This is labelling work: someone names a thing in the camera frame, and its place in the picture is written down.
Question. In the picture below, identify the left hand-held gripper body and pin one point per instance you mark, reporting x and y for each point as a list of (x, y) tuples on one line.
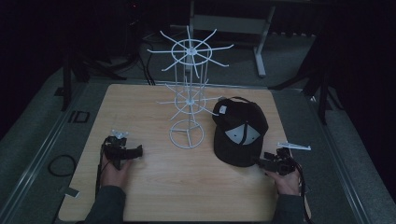
[(115, 148)]

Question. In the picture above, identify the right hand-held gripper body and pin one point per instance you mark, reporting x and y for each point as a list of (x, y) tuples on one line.
[(285, 163)]

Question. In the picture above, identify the person's left hand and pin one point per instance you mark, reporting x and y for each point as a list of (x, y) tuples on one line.
[(114, 174)]

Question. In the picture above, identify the black baseball cap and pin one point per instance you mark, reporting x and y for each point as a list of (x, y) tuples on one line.
[(239, 130)]

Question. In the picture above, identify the black rectangular floor frame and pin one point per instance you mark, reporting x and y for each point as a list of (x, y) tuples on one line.
[(73, 117)]

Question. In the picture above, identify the person's right hand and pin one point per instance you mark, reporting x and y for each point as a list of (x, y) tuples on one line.
[(288, 183)]

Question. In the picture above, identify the black tripod stand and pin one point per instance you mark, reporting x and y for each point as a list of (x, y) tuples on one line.
[(67, 81), (323, 93)]

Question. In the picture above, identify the grey tape strip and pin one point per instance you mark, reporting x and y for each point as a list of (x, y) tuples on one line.
[(70, 192)]

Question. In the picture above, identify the grey metal desk frame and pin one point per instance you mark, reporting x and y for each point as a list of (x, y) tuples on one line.
[(233, 24)]

